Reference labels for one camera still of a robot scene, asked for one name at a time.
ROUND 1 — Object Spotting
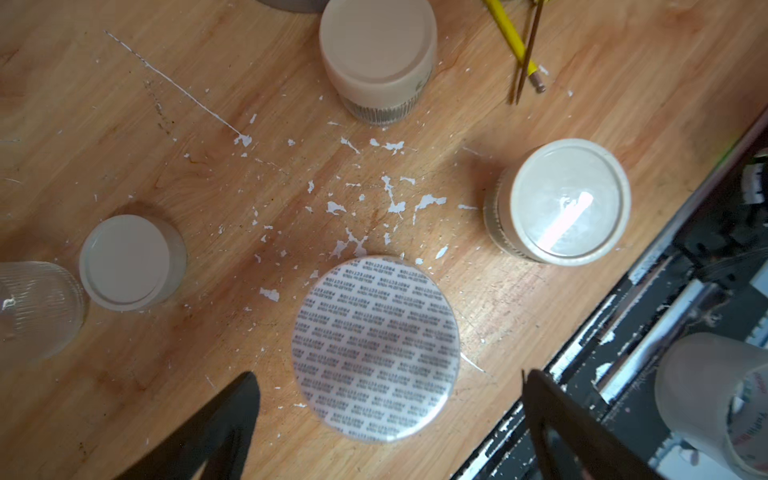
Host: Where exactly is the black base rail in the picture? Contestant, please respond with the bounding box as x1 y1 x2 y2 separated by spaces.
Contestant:
455 149 768 480

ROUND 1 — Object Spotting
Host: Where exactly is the glass jar patterned lid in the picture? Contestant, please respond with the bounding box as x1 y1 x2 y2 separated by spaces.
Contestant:
292 256 460 443

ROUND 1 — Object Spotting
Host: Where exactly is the glass jar beige lid front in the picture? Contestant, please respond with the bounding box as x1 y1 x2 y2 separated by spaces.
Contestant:
483 138 632 267

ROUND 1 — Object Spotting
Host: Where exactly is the translucent ribbed trash bin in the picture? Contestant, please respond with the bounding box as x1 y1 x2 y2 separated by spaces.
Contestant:
259 0 329 13

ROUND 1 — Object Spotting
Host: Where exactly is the clear tape roll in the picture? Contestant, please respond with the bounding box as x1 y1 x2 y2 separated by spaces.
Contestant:
654 333 767 479

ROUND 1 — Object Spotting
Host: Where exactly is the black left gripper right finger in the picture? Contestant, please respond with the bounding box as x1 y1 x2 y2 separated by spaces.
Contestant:
522 369 660 479

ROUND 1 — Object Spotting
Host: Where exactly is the glass jar beige lid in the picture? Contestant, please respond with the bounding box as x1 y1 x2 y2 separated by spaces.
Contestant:
319 0 438 126
483 138 632 267

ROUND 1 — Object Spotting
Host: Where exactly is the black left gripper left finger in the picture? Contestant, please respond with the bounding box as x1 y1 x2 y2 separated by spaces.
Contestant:
118 371 261 479

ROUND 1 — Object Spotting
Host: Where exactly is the glass jar beige lid back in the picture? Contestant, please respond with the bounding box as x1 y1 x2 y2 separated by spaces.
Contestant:
319 0 438 126

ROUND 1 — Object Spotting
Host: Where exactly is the yellow pencil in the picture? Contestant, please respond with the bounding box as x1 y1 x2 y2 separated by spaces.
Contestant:
484 0 540 75

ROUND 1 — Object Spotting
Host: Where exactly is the clear glass jar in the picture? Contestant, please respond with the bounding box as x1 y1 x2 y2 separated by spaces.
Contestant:
1 261 87 370

